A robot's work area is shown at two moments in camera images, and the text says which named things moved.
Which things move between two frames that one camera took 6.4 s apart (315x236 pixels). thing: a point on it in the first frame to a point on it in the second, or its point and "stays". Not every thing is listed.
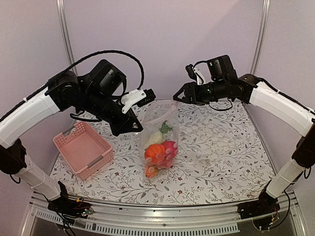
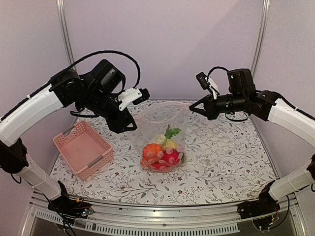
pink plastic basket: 85,151 stays
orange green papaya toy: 150,170 to 145,163
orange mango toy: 154,153 stays
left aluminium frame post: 61,8 stays
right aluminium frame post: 262,25 stays
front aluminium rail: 112,220 stays
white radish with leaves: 157,137 to 161,139
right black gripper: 188,87 to 210,111
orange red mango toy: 164,163 to 161,166
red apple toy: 171,151 to 170,157
